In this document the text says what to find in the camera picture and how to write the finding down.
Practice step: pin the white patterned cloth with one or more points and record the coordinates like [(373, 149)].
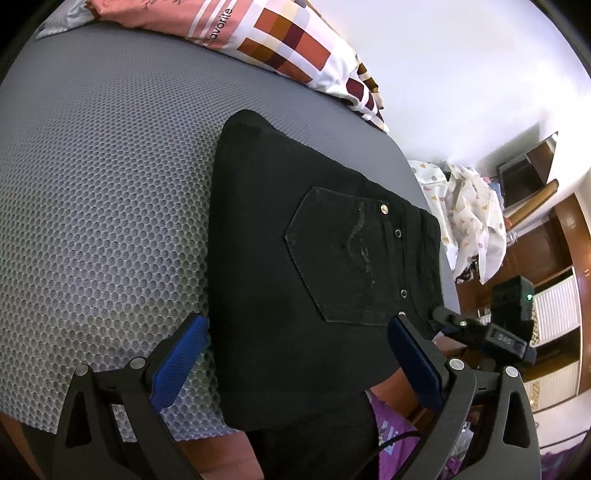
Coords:
[(473, 228)]

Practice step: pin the wooden shelf cabinet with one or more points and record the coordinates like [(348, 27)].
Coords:
[(549, 245)]

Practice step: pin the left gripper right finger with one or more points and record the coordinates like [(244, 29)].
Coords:
[(505, 445)]

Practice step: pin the black denim pants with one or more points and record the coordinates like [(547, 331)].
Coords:
[(307, 263)]

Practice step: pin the purple printed shirt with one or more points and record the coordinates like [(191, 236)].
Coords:
[(396, 448)]

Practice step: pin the grey mesh mattress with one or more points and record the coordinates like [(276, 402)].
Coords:
[(107, 142)]

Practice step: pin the pink checkered pillow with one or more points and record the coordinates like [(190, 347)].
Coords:
[(289, 38)]

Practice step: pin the black trousers on legs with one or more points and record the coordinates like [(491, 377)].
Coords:
[(340, 443)]

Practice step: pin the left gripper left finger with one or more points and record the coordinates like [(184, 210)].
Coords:
[(110, 425)]

